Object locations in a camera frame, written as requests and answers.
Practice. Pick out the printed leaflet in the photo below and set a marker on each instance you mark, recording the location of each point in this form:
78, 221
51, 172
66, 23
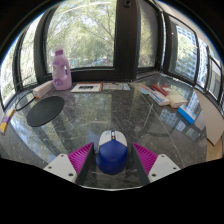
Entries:
115, 86

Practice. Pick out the cream book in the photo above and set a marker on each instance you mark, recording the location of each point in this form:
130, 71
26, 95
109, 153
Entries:
177, 101

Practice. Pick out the white framed picture card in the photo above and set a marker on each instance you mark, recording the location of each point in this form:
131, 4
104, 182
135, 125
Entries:
86, 87

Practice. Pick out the blue and white box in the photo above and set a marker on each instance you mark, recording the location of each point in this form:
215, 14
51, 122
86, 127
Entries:
187, 114

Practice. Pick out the white and orange carton box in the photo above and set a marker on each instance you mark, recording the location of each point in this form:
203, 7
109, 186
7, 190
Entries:
43, 88

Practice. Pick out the yellow and purple box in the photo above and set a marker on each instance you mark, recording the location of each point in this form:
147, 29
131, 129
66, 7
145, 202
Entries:
6, 121

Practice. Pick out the red book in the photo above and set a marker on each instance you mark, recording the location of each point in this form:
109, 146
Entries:
160, 88

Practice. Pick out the round black mouse pad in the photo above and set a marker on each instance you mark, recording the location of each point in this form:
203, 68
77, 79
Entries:
45, 111

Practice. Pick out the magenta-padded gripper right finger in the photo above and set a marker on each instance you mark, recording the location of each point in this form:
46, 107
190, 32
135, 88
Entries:
163, 166

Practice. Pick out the white box with red stripe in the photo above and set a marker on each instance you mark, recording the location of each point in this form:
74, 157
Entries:
159, 98

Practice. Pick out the blue and white computer mouse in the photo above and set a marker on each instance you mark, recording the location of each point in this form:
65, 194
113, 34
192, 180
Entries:
111, 156

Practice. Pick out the purple detergent bottle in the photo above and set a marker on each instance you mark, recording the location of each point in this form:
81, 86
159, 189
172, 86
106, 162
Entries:
61, 73

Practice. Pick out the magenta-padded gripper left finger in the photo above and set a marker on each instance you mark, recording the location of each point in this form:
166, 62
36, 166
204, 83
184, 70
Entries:
61, 165

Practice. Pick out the light blue and orange booklet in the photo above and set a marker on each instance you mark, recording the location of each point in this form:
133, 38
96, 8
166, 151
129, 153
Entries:
145, 89

